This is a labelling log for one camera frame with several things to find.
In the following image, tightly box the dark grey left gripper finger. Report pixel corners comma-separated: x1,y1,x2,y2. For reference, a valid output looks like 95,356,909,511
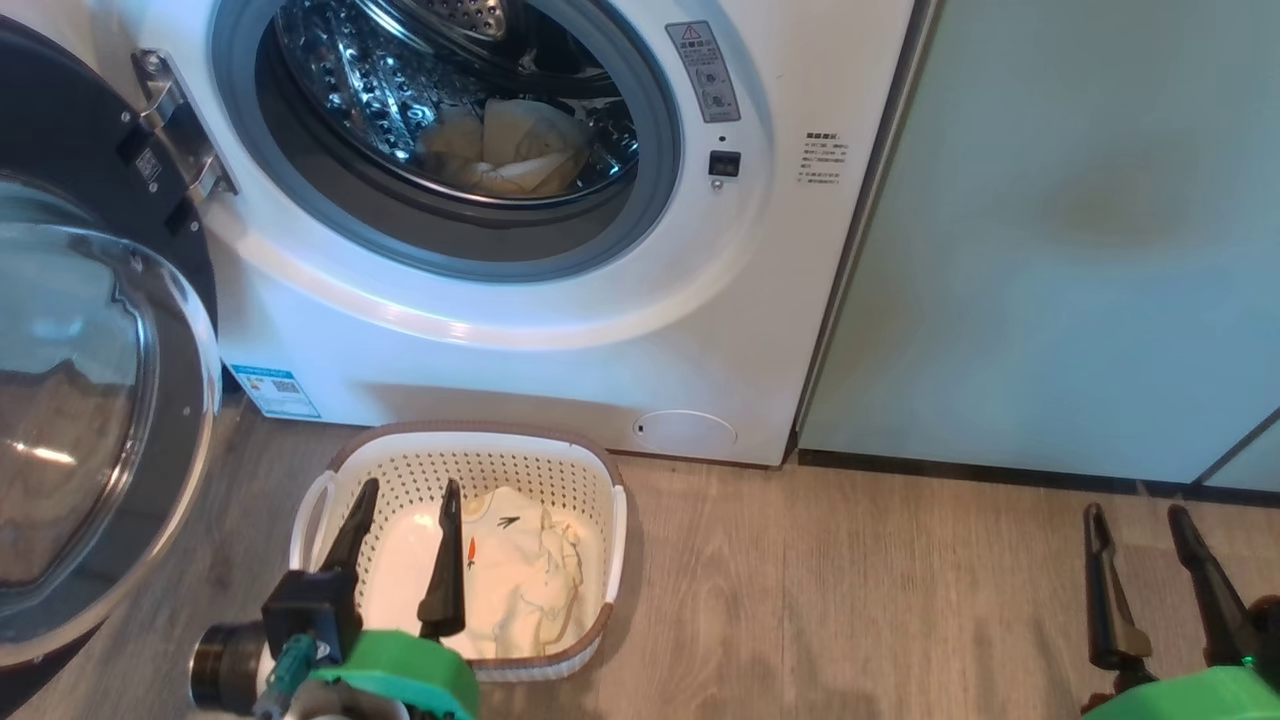
417,478,467,641
320,478,381,577

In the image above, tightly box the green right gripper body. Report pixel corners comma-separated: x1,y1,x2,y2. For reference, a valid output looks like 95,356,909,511
1080,665,1280,720

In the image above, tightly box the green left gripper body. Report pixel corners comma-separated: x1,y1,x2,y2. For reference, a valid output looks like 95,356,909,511
310,630,481,720

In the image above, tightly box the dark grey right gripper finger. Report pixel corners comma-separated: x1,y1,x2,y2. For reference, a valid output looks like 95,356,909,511
1083,503,1153,671
1168,504,1256,669

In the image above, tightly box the white garment with blue cuffs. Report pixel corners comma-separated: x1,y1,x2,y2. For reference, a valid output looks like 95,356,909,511
455,487,606,659

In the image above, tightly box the washing machine door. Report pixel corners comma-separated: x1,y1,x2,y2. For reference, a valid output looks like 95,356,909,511
0,15,223,701

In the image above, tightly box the pale yellow garment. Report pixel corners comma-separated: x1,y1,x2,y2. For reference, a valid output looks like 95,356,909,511
415,98,591,198

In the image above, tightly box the white washing machine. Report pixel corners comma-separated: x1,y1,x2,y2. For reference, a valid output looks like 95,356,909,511
60,0,916,468

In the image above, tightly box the metal door hinge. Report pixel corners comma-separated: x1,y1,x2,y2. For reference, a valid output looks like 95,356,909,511
132,50,239,206

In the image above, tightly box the white perforated laundry basket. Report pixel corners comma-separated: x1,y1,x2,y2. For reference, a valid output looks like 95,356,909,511
290,422,628,683

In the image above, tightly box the narrow pale green cabinet panel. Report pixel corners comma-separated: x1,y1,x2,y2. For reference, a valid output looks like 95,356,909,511
1200,410,1280,493

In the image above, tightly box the blue white energy label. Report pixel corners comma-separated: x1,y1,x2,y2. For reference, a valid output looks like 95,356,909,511
228,363,321,419

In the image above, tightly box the round white filter cover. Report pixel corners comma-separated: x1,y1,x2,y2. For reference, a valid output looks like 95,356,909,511
632,410,738,453

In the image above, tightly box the large pale green cabinet panel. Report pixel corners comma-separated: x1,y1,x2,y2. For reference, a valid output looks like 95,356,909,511
800,0,1280,486

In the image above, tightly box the perforated steel drum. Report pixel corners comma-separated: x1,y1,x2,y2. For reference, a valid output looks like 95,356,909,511
255,0,641,206

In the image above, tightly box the printed text label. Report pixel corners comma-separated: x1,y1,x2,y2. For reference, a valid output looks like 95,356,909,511
797,130,851,188

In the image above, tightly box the grey warning sticker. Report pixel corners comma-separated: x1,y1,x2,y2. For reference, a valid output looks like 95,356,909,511
666,20,742,124

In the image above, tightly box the teal cable connector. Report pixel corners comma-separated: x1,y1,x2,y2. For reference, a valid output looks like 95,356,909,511
270,633,319,706

